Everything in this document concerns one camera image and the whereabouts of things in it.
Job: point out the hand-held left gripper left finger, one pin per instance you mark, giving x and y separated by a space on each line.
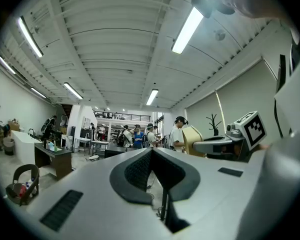
90 204

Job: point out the white table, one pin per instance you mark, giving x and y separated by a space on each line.
82 139
22 146

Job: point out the dark mesh chair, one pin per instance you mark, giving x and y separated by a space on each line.
13 196

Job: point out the person's right forearm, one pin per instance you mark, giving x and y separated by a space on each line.
263 147

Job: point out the dark wooden desk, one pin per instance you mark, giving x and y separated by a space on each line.
60 161

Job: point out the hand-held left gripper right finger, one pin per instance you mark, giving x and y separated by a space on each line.
215 191

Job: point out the black head-worn camera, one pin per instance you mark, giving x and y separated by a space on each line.
201 5

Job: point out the black tall appliance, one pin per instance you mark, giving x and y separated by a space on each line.
73 131

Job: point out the narrow beige roller blind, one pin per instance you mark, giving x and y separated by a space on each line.
200 114

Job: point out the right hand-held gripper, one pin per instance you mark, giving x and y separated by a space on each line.
252 131

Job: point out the black balcony railing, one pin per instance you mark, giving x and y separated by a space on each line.
122 113

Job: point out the gray trash bin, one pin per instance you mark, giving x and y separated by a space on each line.
8 146

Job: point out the cardboard box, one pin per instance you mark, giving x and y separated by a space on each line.
13 126

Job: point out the wide beige roller blind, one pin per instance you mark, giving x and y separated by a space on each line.
245 101

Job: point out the person's face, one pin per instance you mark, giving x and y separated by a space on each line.
252 1

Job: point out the green bottle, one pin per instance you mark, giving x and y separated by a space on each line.
55 149

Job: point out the metal frame table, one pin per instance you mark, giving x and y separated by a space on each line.
100 142

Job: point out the white plastic container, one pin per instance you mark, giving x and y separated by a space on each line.
49 146

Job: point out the white storage shelf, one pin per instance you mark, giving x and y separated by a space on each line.
117 132

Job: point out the white ceiling tube light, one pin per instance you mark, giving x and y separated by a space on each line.
7 65
152 97
73 91
187 30
38 93
30 36

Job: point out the black faucet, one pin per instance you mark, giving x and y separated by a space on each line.
34 134

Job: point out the round ceiling sensor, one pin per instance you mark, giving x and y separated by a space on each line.
220 35

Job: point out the red packet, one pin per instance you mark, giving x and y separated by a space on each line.
22 191

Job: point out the white top table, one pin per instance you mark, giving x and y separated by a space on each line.
82 139

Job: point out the black branch decoration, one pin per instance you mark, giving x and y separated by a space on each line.
215 132

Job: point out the white flat panel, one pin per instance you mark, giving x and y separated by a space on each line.
295 96

